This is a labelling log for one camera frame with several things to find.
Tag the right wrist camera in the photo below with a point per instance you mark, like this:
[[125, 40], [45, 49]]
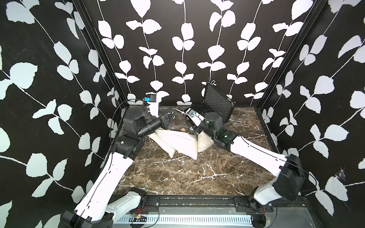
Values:
[[194, 116]]

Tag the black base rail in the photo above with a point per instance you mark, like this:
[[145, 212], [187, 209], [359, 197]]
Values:
[[238, 203]]

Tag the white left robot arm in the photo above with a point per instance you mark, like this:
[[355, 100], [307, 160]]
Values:
[[95, 210]]

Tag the white cloth bag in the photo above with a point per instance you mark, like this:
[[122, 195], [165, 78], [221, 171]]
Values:
[[204, 142]]

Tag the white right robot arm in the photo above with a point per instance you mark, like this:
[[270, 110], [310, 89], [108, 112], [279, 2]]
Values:
[[287, 170]]

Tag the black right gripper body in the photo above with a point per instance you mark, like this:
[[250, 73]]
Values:
[[203, 128]]

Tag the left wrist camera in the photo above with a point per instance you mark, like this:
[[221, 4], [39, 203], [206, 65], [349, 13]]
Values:
[[151, 99]]

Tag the beige cloth bag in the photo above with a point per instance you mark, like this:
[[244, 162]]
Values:
[[182, 142]]

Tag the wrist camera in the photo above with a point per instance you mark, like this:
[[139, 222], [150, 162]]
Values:
[[194, 116], [151, 99]]

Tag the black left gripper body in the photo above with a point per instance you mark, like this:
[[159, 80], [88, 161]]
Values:
[[163, 123]]

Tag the white perforated strip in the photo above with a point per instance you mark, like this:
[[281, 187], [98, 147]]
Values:
[[219, 220]]

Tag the black poker chip case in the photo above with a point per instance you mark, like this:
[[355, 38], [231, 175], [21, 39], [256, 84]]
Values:
[[214, 100]]

